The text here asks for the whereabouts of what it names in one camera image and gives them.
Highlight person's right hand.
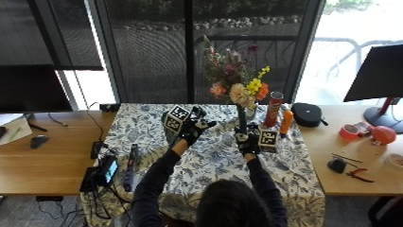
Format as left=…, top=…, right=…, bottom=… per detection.
left=233, top=122, right=262, bottom=156

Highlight person's left hand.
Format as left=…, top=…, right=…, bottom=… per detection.
left=178, top=106, right=218, bottom=147

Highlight bouquet of mixed flowers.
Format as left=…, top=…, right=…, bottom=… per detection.
left=201, top=34, right=273, bottom=135

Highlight white marker cube on left glove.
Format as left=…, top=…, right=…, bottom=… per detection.
left=162, top=104, right=191, bottom=134

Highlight white marker cube on glove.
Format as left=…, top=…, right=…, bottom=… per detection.
left=162, top=104, right=191, bottom=134
left=257, top=128, right=279, bottom=154

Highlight white marker cube on right glove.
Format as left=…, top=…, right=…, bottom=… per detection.
left=257, top=128, right=279, bottom=154

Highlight glass vase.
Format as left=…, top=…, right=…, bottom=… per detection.
left=245, top=104, right=258, bottom=122

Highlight red cylindrical snack can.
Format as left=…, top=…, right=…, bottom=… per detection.
left=263, top=91, right=284, bottom=129

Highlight orange bottle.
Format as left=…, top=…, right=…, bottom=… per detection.
left=278, top=109, right=295, bottom=139

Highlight blue floral tablecloth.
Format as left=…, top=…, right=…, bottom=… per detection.
left=80, top=102, right=327, bottom=227

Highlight black zippered case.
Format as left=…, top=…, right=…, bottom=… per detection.
left=290, top=102, right=330, bottom=129

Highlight black box on table edge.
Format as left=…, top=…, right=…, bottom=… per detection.
left=98, top=103, right=121, bottom=114

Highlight the person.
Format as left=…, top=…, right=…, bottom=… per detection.
left=132, top=138, right=290, bottom=227

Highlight black handheld tool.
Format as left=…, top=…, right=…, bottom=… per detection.
left=122, top=143, right=141, bottom=193

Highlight small black device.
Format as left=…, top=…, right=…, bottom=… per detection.
left=326, top=157, right=347, bottom=174

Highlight red tape roll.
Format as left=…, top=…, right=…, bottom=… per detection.
left=339, top=124, right=362, bottom=141

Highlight black power adapter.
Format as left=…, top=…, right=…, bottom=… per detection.
left=89, top=141, right=105, bottom=161

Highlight smartphone with lit screen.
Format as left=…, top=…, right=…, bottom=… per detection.
left=98, top=155, right=120, bottom=186

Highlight orange ball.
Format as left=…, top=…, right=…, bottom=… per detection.
left=370, top=125, right=398, bottom=146

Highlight black flat box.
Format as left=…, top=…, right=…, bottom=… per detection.
left=78, top=166, right=102, bottom=193

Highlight black computer monitor with red stand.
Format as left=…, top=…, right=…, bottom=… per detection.
left=343, top=44, right=403, bottom=134

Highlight white tape roll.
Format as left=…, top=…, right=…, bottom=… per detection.
left=384, top=152, right=403, bottom=170

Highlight black computer mouse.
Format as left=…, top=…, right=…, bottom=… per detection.
left=29, top=134, right=50, bottom=150

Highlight white paper with green pen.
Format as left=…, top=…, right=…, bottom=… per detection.
left=0, top=113, right=34, bottom=147

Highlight black cable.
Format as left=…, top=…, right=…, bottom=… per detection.
left=85, top=101, right=106, bottom=144

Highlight red-handled pliers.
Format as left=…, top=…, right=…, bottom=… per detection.
left=344, top=167, right=375, bottom=183

